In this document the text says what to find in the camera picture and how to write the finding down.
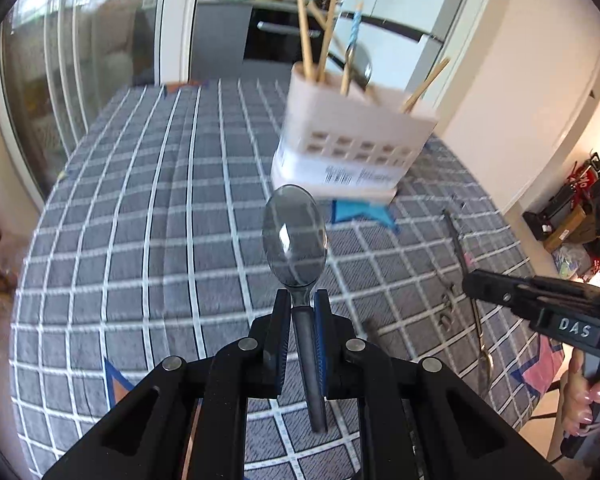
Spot black handled spoon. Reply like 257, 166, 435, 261
347, 44, 373, 91
262, 184, 328, 434
442, 209, 493, 398

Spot plain bamboo chopstick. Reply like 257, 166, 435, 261
317, 0, 337, 84
399, 58, 450, 114
297, 0, 315, 82

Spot blue patterned bamboo chopstick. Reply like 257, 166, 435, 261
340, 0, 364, 96

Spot long bamboo chopstick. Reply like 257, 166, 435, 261
306, 1, 346, 55

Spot person right hand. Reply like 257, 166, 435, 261
560, 349, 600, 437

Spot grey checkered tablecloth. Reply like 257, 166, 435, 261
9, 80, 566, 479

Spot beige utensil holder caddy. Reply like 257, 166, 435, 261
271, 62, 437, 205

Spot white refrigerator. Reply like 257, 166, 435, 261
335, 0, 463, 92

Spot black built-in oven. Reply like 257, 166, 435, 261
244, 8, 302, 64

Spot glass sliding door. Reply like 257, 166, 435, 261
0, 0, 176, 201

